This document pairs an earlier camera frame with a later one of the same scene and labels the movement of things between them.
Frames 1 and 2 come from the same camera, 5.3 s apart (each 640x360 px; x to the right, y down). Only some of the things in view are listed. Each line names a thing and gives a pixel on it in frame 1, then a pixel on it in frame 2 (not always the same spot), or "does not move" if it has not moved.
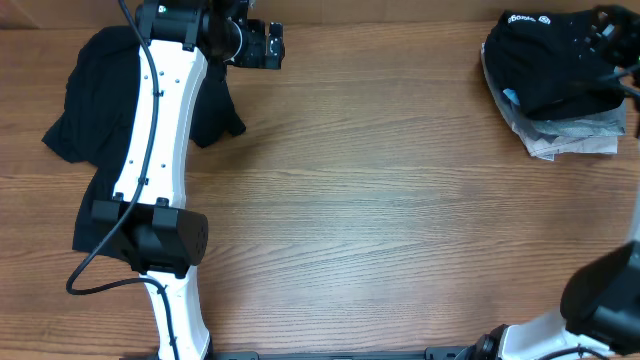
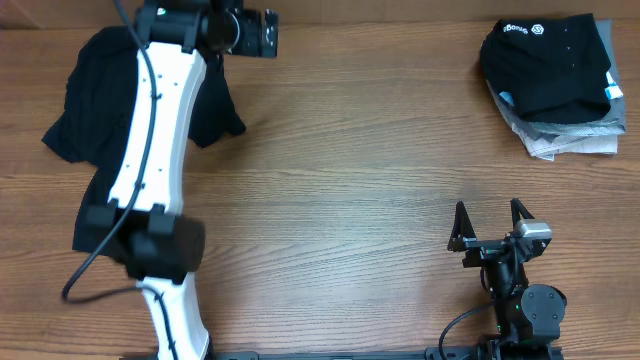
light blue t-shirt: (512, 94) → (611, 91)
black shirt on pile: (98, 126) does not move
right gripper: (616, 17) → (461, 239)
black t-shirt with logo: (546, 56) does not move
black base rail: (434, 354) does not move
